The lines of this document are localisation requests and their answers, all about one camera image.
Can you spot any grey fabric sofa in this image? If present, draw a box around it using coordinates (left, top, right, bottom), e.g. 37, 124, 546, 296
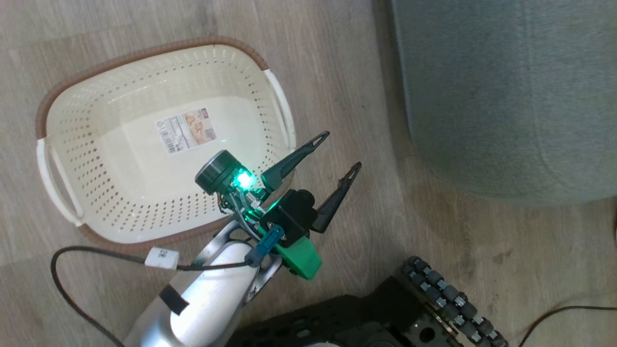
390, 0, 617, 208

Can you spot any white tag on left cable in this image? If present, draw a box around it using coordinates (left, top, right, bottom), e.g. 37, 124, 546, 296
145, 247, 180, 269

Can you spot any round black left lamp module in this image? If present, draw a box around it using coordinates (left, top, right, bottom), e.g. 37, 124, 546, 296
194, 149, 256, 196

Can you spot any thin dark floor cable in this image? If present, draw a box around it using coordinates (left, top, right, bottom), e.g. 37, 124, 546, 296
518, 305, 617, 347

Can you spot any cream basket with brown rim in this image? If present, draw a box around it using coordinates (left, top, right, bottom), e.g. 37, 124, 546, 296
35, 36, 297, 252

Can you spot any black grey roller wheel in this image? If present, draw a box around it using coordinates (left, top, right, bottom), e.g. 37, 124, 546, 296
400, 255, 509, 347

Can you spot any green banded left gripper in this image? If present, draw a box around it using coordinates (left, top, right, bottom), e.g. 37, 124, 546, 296
219, 131, 362, 281

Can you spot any printed sticker label in basket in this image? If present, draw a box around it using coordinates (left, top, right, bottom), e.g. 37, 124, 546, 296
155, 108, 216, 155

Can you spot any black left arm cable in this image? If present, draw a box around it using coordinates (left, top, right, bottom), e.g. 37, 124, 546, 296
51, 224, 285, 347

